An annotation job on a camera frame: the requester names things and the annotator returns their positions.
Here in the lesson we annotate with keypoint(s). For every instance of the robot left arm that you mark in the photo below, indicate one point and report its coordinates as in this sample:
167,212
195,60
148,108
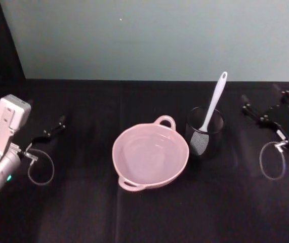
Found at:
2,131

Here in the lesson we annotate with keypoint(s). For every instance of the black table cloth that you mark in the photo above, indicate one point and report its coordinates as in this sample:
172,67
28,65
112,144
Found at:
144,217

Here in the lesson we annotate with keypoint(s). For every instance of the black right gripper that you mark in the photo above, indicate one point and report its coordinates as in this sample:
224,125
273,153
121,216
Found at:
284,119

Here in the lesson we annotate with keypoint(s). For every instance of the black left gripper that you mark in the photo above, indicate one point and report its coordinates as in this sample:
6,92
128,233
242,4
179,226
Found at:
27,129

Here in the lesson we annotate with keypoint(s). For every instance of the white rice paddle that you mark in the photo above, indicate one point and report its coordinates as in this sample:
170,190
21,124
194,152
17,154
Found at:
213,101

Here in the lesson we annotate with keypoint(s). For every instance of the black mesh cup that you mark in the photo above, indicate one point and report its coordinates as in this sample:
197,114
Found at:
213,141

